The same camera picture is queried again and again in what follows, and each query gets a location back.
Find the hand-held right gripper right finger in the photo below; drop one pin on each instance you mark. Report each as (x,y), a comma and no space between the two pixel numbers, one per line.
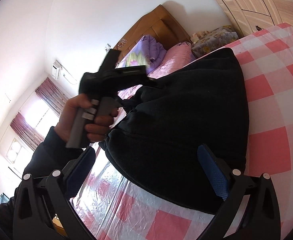
(214,176)

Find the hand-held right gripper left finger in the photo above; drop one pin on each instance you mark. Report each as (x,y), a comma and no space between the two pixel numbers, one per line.
(77,173)

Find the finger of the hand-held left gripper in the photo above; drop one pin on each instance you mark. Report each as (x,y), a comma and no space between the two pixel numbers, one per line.
(154,83)

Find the black pants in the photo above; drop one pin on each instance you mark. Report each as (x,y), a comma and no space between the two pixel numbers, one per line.
(181,120)

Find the person's left forearm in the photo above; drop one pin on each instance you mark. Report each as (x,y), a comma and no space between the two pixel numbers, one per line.
(36,170)

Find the person's left hand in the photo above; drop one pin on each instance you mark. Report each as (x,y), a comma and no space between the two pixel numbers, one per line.
(71,115)

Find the pink bed quilt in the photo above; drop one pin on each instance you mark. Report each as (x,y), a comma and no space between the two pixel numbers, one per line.
(172,57)

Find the purple floral folded quilt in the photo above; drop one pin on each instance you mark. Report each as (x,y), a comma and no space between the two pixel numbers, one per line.
(149,51)

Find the white air conditioner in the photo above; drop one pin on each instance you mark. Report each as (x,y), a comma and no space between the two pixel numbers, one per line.
(56,69)

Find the maroon curtain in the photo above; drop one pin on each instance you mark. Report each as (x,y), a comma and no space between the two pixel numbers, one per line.
(52,95)
(25,132)

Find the wooden bed headboard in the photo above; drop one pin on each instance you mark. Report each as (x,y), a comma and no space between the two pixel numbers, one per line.
(151,22)

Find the floral covered nightstand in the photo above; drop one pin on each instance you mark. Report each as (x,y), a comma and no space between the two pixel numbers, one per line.
(211,41)

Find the bright window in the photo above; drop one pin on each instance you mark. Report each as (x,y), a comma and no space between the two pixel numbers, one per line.
(34,115)

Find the red checkered plastic sheet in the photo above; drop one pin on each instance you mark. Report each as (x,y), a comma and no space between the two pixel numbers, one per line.
(274,120)

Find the light wooden wardrobe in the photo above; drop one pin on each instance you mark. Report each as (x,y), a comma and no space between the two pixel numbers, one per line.
(249,2)

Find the wall outlet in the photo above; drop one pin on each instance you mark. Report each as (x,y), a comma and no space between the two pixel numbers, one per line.
(107,46)

